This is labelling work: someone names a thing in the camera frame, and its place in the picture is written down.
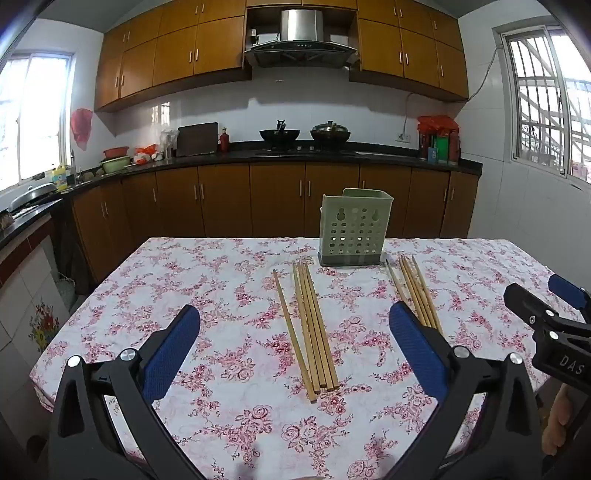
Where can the green perforated chopstick holder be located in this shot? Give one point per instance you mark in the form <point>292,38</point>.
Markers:
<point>355,230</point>

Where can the barred window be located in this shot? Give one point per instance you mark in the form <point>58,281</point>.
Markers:
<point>545,101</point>

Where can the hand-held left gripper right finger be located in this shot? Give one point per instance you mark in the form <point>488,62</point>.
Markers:
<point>415,346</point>

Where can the red crumpled plastic bag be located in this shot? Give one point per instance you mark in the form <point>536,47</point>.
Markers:
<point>436,123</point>

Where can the yellow detergent bottle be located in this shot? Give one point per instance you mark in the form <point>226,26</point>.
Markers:
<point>59,177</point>

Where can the black kitchen countertop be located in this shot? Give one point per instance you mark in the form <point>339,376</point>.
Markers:
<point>207,157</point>

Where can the green basin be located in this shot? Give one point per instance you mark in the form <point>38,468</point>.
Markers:
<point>115,165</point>

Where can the metal faucet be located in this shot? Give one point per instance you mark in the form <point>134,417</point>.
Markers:
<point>74,166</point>

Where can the wall power outlet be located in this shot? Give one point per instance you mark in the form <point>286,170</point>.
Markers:
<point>404,137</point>

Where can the blue carton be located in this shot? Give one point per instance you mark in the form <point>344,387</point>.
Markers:
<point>432,155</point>

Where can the steel range hood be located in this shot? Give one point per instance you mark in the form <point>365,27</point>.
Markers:
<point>300,41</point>

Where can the grey lidded pan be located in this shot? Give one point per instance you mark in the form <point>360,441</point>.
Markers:
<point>32,194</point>

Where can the wooden wall cabinet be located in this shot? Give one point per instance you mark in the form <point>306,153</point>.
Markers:
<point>406,55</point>
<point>175,55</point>

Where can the black open wok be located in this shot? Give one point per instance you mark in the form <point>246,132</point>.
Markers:
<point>279,134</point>

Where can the red hanging plastic bag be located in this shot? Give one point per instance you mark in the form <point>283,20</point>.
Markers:
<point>81,127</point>

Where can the pink floral tablecloth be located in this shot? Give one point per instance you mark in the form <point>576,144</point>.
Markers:
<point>231,286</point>

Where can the person's right hand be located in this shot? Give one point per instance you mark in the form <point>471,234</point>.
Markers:
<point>556,424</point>

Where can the orange plastic bag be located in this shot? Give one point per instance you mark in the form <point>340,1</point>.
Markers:
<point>147,152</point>

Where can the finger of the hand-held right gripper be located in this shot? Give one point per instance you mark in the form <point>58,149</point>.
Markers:
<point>565,288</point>
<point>526,304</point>

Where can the green carton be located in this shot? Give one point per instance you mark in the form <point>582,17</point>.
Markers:
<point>443,150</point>

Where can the wooden base cabinets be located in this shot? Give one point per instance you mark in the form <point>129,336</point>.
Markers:
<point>277,203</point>

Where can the clear plastic bag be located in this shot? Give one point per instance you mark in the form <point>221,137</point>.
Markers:
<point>169,143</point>

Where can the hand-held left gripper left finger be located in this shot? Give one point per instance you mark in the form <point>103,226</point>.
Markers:
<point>171,355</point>

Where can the red basin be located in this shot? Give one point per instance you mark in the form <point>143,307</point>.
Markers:
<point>116,152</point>

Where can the dark cutting board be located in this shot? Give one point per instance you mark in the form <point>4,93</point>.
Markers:
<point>197,139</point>

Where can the red bottle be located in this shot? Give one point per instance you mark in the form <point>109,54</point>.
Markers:
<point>225,142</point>

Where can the black wok with lid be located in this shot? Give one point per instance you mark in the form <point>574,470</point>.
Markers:
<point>330,133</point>

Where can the sliding window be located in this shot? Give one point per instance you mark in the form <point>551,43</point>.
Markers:
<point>37,115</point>

